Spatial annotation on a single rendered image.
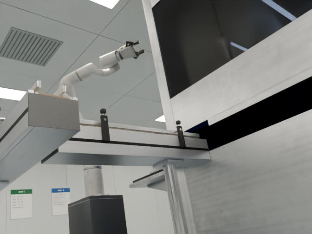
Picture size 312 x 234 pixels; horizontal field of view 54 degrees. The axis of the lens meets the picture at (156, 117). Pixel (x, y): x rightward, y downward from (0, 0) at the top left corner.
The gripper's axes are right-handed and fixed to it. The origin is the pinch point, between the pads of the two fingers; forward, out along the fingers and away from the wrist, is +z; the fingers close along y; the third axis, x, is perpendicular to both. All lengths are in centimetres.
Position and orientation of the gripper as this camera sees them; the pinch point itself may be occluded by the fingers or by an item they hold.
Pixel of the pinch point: (140, 47)
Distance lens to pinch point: 227.7
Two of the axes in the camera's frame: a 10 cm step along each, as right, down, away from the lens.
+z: 9.3, -3.1, -2.0
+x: 1.3, 7.7, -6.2
